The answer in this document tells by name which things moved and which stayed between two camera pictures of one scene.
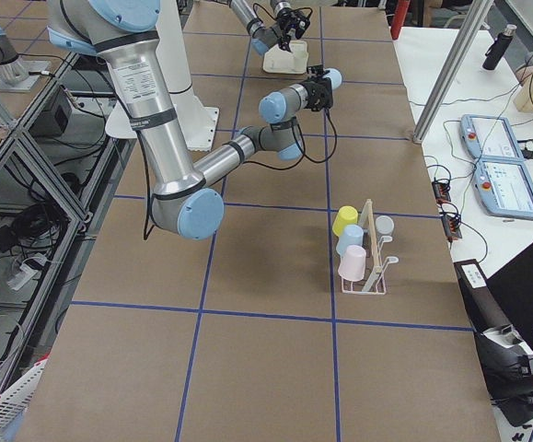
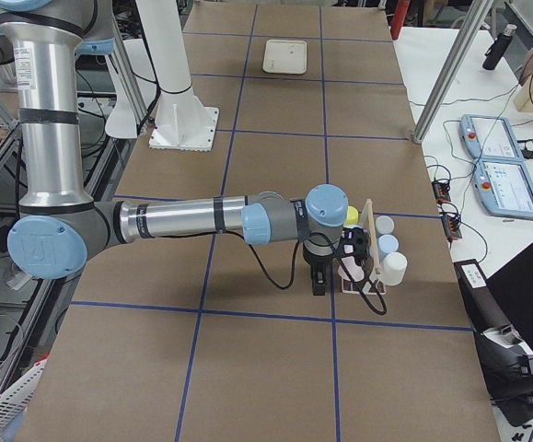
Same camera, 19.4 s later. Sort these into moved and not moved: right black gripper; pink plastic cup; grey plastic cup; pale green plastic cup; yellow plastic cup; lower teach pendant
Moved: right black gripper; pale green plastic cup
Not moved: pink plastic cup; yellow plastic cup; grey plastic cup; lower teach pendant
